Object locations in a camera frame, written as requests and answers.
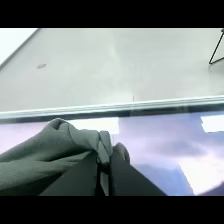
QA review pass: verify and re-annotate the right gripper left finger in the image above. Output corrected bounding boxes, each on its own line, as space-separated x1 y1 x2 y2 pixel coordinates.
39 150 100 197

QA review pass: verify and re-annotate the grey garment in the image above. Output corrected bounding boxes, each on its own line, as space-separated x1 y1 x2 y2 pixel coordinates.
0 117 114 197

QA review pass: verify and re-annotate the silver frame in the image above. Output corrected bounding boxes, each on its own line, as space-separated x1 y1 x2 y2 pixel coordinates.
0 95 224 120

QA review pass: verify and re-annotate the black wire stand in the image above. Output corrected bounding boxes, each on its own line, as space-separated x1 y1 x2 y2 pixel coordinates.
208 28 224 66

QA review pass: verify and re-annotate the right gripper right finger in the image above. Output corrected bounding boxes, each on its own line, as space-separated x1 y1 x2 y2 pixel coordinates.
109 142 167 197

